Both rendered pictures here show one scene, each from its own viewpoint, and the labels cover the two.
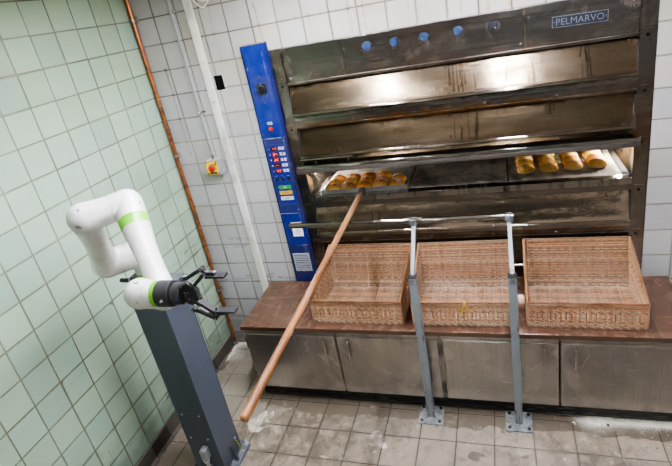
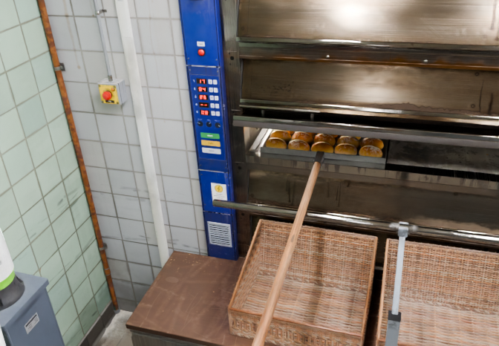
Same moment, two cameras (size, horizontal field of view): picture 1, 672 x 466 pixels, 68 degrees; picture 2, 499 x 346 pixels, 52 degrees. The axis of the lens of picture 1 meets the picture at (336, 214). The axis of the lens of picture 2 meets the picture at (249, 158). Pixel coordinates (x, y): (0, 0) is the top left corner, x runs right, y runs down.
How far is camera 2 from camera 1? 0.98 m
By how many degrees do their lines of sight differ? 7
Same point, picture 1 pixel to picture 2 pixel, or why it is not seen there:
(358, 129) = (332, 72)
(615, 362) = not seen: outside the picture
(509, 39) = not seen: outside the picture
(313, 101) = (272, 21)
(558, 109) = not seen: outside the picture
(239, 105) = (158, 10)
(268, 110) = (201, 24)
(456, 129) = (483, 96)
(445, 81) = (486, 23)
